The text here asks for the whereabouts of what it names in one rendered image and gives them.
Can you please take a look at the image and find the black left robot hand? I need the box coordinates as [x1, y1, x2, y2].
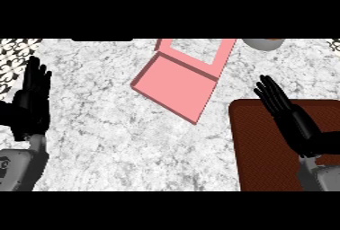
[0, 56, 53, 142]

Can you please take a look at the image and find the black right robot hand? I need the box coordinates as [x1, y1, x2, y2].
[253, 75, 340, 158]

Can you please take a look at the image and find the brown rectangular tray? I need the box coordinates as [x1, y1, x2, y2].
[228, 98, 340, 192]

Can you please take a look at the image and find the pink open cardboard box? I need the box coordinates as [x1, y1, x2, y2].
[129, 39, 238, 126]

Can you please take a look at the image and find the grey round bowl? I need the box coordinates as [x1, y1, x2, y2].
[241, 39, 285, 52]

